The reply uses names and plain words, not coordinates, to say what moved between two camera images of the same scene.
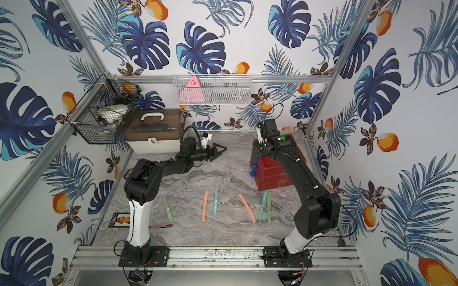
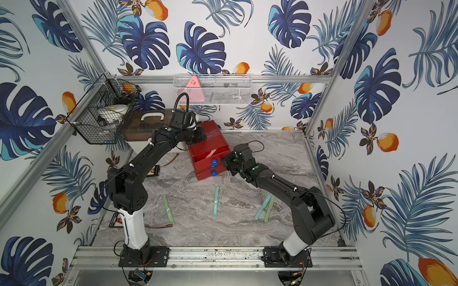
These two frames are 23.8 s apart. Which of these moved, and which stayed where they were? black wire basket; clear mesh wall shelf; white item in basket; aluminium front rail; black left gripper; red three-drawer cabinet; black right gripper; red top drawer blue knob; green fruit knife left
Moved: black left gripper; red three-drawer cabinet; red top drawer blue knob; black right gripper
Stayed: white item in basket; aluminium front rail; green fruit knife left; black wire basket; clear mesh wall shelf
